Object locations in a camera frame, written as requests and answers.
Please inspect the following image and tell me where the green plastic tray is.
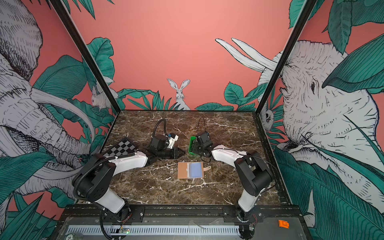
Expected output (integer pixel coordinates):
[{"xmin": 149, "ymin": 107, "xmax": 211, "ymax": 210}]
[{"xmin": 188, "ymin": 136, "xmax": 196, "ymax": 155}]

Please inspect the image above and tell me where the tan leather card holder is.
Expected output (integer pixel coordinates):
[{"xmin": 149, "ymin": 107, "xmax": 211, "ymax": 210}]
[{"xmin": 178, "ymin": 162, "xmax": 211, "ymax": 179}]

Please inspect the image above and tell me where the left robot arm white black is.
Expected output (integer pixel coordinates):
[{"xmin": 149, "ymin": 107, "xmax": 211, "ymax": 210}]
[{"xmin": 72, "ymin": 133, "xmax": 185, "ymax": 216}]

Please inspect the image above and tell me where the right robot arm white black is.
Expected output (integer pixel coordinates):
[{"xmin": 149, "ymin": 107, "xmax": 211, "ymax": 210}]
[{"xmin": 189, "ymin": 132, "xmax": 274, "ymax": 222}]

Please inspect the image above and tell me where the checkerboard calibration plate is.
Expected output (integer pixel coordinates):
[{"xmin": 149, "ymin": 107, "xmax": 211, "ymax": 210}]
[{"xmin": 102, "ymin": 137, "xmax": 138, "ymax": 157}]

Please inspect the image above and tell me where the orange connector block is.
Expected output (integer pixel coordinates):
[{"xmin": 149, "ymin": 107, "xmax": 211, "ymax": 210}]
[{"xmin": 278, "ymin": 220, "xmax": 290, "ymax": 229}]

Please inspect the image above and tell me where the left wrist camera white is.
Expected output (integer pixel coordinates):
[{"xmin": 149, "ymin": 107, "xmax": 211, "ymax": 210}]
[{"xmin": 167, "ymin": 133, "xmax": 179, "ymax": 149}]

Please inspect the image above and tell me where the black mounting rail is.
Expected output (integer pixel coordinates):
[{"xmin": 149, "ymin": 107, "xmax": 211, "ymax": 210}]
[{"xmin": 59, "ymin": 204, "xmax": 303, "ymax": 223}]

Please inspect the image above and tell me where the white slotted cable duct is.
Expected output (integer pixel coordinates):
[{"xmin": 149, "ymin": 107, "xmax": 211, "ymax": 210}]
[{"xmin": 65, "ymin": 224, "xmax": 241, "ymax": 236}]

